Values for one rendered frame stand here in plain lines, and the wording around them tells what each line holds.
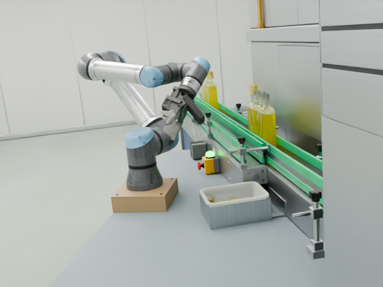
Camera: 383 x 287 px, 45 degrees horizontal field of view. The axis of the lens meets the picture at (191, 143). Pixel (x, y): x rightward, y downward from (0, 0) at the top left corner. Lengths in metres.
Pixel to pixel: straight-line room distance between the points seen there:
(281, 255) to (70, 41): 6.52
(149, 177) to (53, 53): 5.93
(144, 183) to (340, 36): 1.20
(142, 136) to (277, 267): 0.77
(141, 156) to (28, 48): 5.99
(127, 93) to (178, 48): 5.71
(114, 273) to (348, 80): 0.91
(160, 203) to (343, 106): 1.10
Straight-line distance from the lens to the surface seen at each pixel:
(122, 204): 1.82
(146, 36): 7.62
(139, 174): 1.84
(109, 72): 1.86
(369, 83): 0.74
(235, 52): 7.88
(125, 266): 1.44
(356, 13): 0.76
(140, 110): 1.97
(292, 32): 1.92
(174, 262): 1.42
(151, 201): 1.78
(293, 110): 1.94
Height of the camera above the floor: 1.41
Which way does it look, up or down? 14 degrees down
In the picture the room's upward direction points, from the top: 5 degrees counter-clockwise
